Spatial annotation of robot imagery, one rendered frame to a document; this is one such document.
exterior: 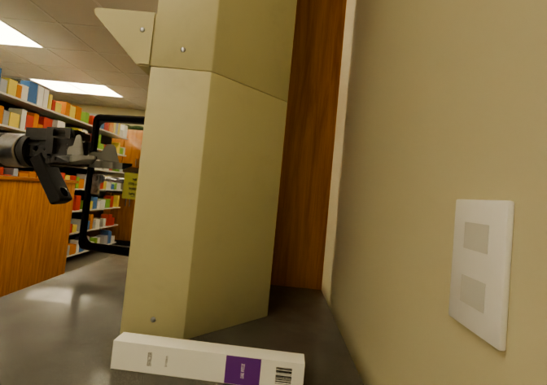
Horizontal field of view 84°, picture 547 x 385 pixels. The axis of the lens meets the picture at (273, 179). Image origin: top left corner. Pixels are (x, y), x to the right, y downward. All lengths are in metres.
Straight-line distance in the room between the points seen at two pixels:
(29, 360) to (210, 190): 0.35
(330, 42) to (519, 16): 0.73
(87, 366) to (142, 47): 0.51
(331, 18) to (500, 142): 0.81
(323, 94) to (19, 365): 0.87
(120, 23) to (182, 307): 0.51
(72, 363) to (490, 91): 0.61
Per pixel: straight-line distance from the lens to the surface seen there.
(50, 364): 0.58
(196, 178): 0.55
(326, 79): 0.98
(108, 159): 0.84
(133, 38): 0.65
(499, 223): 0.30
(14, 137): 0.87
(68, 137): 0.79
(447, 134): 0.40
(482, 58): 0.37
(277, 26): 0.73
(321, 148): 0.92
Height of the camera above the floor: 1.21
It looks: 3 degrees up
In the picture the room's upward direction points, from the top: 5 degrees clockwise
